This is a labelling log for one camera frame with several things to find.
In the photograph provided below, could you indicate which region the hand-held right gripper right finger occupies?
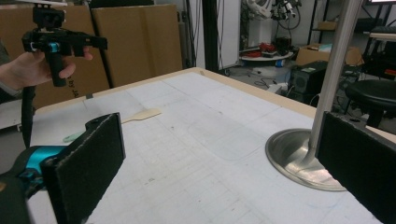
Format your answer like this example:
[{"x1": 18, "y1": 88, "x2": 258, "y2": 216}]
[{"x1": 315, "y1": 110, "x2": 396, "y2": 224}]

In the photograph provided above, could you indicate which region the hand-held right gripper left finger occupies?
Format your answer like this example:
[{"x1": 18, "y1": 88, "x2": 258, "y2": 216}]
[{"x1": 40, "y1": 112, "x2": 127, "y2": 224}]

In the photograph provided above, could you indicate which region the mint green spatula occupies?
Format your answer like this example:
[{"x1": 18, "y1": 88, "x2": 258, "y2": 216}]
[{"x1": 62, "y1": 130, "x2": 87, "y2": 145}]

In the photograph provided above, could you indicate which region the large printed cardboard sheet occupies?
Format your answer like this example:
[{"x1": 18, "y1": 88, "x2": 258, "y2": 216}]
[{"x1": 0, "y1": 4, "x2": 110, "y2": 110}]

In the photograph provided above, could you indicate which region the large plain cardboard sheet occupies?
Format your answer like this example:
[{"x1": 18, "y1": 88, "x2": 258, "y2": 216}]
[{"x1": 91, "y1": 4, "x2": 184, "y2": 89}]

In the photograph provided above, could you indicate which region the metal stand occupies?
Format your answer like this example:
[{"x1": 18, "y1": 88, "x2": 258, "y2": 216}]
[{"x1": 264, "y1": 0, "x2": 365, "y2": 192}]

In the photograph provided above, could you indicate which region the black stool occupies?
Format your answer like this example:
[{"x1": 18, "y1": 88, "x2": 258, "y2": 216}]
[{"x1": 344, "y1": 78, "x2": 396, "y2": 129}]

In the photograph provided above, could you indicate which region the wooden spatula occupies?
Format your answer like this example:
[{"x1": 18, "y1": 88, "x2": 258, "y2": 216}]
[{"x1": 120, "y1": 107, "x2": 163, "y2": 125}]

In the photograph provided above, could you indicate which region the black computer case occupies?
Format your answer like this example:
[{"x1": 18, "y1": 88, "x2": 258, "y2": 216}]
[{"x1": 287, "y1": 60, "x2": 330, "y2": 106}]

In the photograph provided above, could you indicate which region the black pillar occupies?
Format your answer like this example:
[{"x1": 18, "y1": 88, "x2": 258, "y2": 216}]
[{"x1": 202, "y1": 0, "x2": 220, "y2": 74}]

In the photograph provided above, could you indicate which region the open cardboard box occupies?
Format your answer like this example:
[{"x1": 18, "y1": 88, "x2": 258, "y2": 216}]
[{"x1": 295, "y1": 43, "x2": 364, "y2": 67}]

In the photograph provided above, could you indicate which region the white round table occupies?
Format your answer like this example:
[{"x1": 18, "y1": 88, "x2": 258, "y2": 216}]
[{"x1": 238, "y1": 50, "x2": 295, "y2": 79}]

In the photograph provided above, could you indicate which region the red tool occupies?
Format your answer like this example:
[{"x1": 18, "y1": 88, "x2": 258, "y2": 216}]
[{"x1": 257, "y1": 42, "x2": 277, "y2": 53}]

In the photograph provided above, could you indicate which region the white robot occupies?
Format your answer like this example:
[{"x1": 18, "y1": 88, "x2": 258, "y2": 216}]
[{"x1": 245, "y1": 0, "x2": 303, "y2": 48}]

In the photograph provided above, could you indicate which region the black hanging strap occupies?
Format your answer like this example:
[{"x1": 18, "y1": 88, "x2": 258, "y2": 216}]
[{"x1": 21, "y1": 85, "x2": 37, "y2": 149}]

